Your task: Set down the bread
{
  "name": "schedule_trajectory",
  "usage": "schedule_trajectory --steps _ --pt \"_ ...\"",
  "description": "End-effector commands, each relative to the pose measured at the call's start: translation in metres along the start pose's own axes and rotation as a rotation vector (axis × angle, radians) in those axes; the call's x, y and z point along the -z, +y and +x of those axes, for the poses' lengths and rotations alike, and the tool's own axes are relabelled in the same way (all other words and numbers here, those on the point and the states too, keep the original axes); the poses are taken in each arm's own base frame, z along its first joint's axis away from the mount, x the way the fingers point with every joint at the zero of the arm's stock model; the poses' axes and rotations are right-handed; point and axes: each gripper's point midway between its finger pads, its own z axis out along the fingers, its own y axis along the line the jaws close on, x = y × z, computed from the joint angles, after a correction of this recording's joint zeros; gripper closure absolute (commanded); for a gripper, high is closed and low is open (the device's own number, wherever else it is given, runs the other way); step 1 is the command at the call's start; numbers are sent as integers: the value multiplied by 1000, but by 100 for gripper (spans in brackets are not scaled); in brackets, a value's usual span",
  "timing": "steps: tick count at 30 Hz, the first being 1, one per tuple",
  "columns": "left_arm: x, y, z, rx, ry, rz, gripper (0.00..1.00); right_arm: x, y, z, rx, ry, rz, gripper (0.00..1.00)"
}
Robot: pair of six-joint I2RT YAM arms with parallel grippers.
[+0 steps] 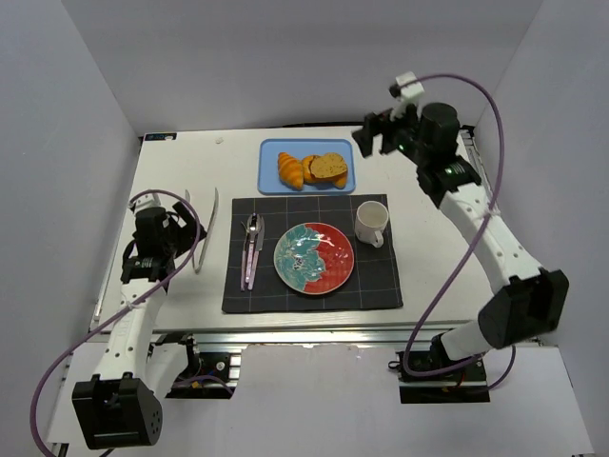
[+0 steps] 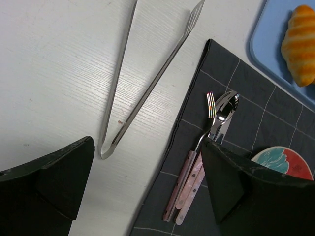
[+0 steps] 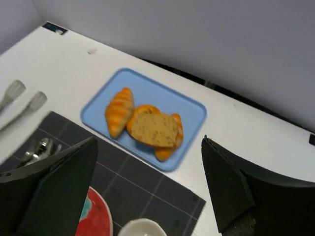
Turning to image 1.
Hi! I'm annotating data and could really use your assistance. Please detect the teal and red plate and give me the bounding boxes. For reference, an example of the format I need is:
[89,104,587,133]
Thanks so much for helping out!
[273,223,356,296]

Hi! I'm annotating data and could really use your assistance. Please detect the silver fork pink handle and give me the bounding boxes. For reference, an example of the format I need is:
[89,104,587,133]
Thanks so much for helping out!
[240,221,249,292]

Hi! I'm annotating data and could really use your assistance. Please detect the dark checked placemat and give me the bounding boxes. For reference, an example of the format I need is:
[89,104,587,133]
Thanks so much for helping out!
[222,194,403,314]

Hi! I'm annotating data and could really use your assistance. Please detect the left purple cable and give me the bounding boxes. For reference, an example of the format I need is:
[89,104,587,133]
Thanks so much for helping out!
[29,189,202,457]

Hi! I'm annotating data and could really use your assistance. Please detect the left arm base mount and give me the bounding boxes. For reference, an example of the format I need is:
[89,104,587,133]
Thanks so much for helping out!
[147,332,236,400]

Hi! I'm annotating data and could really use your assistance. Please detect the right croissant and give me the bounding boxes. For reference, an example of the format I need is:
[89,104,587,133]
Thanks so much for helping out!
[331,171,348,189]

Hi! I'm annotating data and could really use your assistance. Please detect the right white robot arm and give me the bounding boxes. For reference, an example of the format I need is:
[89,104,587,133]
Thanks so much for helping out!
[352,103,569,378]

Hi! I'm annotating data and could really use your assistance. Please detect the blue plastic tray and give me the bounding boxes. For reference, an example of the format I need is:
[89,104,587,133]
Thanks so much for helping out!
[258,138,356,195]

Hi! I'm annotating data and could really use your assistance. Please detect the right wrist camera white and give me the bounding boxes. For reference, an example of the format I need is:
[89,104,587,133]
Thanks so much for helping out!
[389,71,424,105]

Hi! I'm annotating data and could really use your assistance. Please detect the silver knife pink handle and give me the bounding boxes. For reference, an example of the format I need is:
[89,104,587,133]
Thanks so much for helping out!
[252,214,265,268]

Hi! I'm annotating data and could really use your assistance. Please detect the left croissant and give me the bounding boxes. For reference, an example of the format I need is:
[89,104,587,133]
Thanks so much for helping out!
[278,152,305,190]

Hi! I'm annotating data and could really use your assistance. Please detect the clear plastic tongs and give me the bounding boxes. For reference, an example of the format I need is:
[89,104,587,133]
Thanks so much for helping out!
[191,188,220,274]

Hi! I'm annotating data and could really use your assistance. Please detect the left corner label sticker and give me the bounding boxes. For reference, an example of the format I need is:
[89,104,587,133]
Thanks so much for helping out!
[144,132,177,142]

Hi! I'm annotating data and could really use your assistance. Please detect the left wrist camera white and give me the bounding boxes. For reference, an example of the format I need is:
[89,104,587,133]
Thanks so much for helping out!
[128,190,161,213]

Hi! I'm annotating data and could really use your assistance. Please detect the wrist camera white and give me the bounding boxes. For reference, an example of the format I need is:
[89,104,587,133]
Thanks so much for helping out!
[128,190,161,213]
[389,71,424,105]

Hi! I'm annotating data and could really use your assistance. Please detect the croissant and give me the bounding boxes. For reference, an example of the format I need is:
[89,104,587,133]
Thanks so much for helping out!
[331,171,348,189]
[278,152,305,190]

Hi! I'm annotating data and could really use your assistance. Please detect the golden bagel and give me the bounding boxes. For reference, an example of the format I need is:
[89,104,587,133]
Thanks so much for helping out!
[301,154,322,184]

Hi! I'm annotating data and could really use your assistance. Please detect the brown bread slice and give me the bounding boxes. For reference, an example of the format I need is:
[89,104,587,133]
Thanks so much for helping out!
[311,152,348,181]

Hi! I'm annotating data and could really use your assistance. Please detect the white mug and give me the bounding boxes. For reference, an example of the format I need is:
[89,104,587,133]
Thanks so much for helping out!
[354,201,389,248]

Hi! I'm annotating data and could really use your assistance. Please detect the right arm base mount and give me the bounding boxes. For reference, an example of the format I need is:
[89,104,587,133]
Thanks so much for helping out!
[387,351,490,405]

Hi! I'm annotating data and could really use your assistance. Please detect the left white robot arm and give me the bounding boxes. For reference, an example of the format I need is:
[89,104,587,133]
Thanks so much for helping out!
[71,197,206,450]

